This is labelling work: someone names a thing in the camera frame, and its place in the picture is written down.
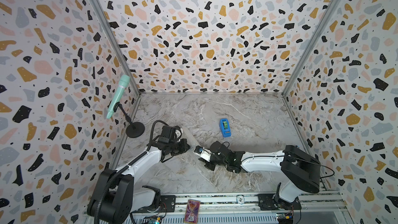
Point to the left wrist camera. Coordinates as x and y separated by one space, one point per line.
178 133

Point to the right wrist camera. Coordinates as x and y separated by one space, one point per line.
203 153

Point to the green circuit board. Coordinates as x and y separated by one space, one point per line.
154 220

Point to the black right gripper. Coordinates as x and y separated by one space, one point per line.
208 165

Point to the blue tape dispenser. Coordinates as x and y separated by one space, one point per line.
225 128

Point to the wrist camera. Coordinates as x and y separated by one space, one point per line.
203 153
178 133

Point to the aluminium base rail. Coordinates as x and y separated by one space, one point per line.
326 207

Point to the mint green microphone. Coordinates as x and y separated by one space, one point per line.
122 85

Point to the right circuit board with wires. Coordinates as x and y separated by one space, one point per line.
285 218

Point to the purple card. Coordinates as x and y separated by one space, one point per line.
192 212

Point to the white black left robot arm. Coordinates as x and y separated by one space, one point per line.
115 197

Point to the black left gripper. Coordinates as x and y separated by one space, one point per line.
185 148

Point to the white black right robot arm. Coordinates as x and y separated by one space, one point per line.
302 170

